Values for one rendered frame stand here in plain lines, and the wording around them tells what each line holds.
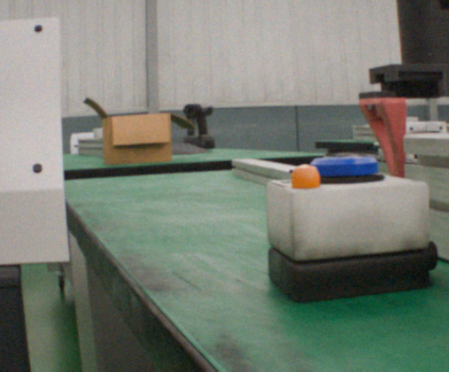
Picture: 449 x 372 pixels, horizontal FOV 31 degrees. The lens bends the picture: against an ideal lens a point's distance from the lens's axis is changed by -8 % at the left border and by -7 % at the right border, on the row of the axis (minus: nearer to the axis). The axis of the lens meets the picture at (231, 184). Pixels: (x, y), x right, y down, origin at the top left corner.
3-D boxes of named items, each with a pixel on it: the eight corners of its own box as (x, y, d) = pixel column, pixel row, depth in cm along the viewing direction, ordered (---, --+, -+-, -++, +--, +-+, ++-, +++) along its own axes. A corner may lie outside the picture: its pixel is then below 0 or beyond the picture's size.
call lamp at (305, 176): (289, 187, 46) (288, 164, 46) (316, 185, 46) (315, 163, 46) (295, 189, 45) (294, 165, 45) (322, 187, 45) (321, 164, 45)
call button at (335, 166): (304, 191, 51) (303, 157, 51) (367, 188, 51) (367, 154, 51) (320, 196, 47) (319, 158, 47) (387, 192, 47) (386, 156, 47)
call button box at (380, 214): (267, 280, 53) (263, 176, 52) (412, 265, 54) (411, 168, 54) (294, 304, 45) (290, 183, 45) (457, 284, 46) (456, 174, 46)
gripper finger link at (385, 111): (467, 189, 65) (461, 71, 64) (386, 195, 64) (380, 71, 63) (437, 184, 71) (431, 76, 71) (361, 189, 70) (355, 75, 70)
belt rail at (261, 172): (232, 174, 177) (231, 159, 177) (252, 174, 178) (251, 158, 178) (368, 220, 83) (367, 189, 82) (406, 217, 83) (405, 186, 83)
